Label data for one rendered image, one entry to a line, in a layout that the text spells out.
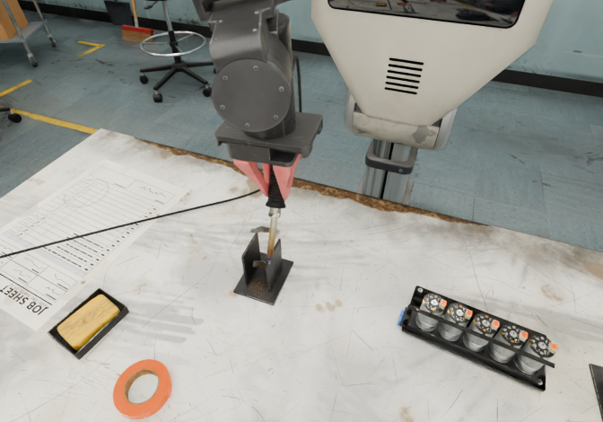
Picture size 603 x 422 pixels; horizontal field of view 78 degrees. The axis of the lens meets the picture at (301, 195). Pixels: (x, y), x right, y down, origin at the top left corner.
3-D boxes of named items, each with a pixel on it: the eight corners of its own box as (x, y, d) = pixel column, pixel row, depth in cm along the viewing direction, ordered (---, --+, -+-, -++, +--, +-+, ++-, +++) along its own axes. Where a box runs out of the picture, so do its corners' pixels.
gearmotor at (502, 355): (486, 341, 45) (502, 319, 41) (509, 350, 44) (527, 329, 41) (484, 359, 43) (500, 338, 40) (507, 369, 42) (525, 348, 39)
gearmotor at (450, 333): (439, 321, 47) (450, 299, 43) (459, 330, 46) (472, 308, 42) (435, 338, 45) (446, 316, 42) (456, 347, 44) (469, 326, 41)
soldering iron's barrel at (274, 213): (276, 257, 47) (283, 206, 46) (273, 260, 46) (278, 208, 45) (266, 255, 48) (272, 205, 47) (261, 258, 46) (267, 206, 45)
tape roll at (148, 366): (110, 425, 39) (107, 420, 39) (121, 367, 44) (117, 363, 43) (170, 414, 40) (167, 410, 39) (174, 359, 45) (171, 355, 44)
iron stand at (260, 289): (288, 290, 56) (301, 227, 54) (266, 313, 47) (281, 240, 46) (251, 278, 57) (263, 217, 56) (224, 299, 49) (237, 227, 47)
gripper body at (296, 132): (307, 163, 37) (304, 94, 32) (214, 150, 40) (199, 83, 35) (324, 129, 42) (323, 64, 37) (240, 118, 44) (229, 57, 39)
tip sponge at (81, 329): (102, 293, 51) (98, 286, 50) (130, 312, 49) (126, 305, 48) (51, 338, 47) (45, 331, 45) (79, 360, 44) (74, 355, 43)
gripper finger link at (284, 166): (295, 219, 43) (290, 151, 37) (238, 208, 45) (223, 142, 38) (311, 181, 48) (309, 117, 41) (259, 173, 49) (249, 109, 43)
